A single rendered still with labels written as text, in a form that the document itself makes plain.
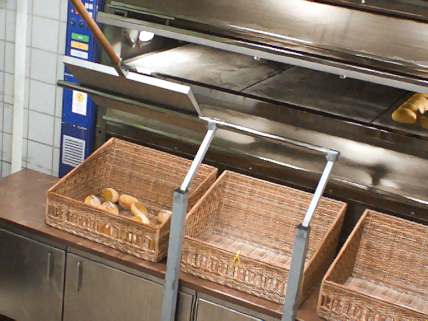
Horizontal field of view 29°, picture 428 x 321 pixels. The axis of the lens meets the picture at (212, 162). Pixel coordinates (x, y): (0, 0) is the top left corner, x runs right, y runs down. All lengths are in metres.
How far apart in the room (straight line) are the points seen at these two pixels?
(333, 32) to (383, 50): 0.21
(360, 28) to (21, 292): 1.81
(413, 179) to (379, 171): 0.14
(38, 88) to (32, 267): 0.90
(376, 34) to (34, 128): 1.74
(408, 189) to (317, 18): 0.76
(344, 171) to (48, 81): 1.47
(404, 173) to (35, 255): 1.56
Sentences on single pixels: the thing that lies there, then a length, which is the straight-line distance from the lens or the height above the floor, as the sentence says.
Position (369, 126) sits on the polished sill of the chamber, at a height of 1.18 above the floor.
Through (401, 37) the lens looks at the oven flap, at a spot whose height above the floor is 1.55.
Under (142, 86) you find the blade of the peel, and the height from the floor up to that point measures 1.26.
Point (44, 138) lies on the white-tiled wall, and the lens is 4.12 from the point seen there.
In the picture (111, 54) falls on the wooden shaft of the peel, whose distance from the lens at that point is 3.07.
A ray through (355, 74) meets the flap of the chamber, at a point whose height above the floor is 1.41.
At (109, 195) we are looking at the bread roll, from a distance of 3.79.
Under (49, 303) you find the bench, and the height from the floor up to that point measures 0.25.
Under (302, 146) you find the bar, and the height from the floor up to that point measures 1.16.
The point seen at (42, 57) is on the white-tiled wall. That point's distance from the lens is 4.03.
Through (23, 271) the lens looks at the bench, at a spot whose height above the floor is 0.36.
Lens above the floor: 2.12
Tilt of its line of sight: 20 degrees down
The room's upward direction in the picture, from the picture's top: 7 degrees clockwise
